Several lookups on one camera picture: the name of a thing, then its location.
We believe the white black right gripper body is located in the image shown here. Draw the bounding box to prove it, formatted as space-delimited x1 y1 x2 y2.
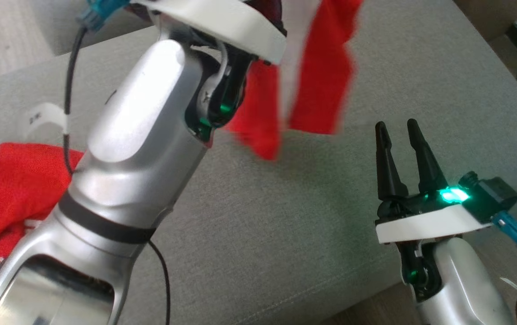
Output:
374 186 489 246

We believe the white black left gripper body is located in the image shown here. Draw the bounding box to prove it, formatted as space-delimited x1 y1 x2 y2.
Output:
130 0 287 64

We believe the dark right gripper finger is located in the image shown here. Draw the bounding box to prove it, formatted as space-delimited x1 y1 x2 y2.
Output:
406 119 448 195
375 121 409 201

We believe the red shorts white trim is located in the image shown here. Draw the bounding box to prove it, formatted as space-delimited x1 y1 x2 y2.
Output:
225 0 363 161

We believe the red Bulls jersey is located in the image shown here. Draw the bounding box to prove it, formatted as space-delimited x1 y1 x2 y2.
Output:
0 142 85 294

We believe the grey fabric sofa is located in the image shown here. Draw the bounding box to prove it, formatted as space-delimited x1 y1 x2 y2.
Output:
0 0 517 325

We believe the yellow-brown furniture piece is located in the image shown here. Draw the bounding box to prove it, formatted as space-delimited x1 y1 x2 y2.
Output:
455 0 517 42

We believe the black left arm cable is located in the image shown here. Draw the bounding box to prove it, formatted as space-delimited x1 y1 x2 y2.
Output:
62 0 171 325

